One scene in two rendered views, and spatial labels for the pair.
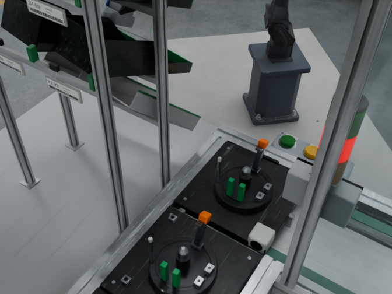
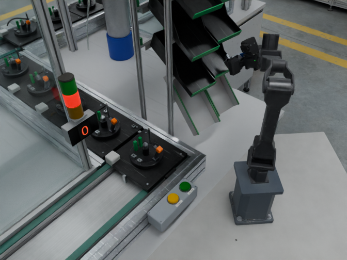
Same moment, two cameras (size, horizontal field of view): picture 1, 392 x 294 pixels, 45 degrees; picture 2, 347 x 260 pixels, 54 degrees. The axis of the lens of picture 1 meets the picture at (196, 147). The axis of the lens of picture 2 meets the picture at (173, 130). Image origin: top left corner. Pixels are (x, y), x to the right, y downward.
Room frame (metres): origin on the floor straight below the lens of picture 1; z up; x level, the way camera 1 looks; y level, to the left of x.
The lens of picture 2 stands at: (0.98, -1.02, 2.02)
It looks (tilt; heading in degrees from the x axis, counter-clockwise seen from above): 44 degrees down; 99
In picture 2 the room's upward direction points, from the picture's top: 1 degrees counter-clockwise
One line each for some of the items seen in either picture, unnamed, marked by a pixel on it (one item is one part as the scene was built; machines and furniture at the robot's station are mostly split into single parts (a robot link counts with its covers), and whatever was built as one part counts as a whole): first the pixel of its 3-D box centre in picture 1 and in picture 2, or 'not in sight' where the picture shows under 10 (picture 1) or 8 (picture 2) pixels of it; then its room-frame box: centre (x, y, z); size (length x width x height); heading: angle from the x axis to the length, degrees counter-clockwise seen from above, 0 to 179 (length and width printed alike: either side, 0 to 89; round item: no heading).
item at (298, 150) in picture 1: (310, 161); (173, 203); (0.86, -0.30, 0.93); 0.21 x 0.07 x 0.06; 58
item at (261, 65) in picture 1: (274, 83); (253, 192); (1.15, -0.23, 0.96); 0.15 x 0.15 x 0.20; 12
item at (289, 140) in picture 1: (287, 142); (185, 187); (0.89, -0.24, 0.96); 0.04 x 0.04 x 0.02
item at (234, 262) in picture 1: (182, 259); (103, 122); (0.50, 0.02, 1.01); 0.24 x 0.24 x 0.13; 58
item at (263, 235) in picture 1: (261, 238); (112, 158); (0.58, -0.15, 0.97); 0.05 x 0.05 x 0.04; 58
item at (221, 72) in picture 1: (254, 114); (247, 199); (1.14, -0.18, 0.84); 0.90 x 0.70 x 0.03; 12
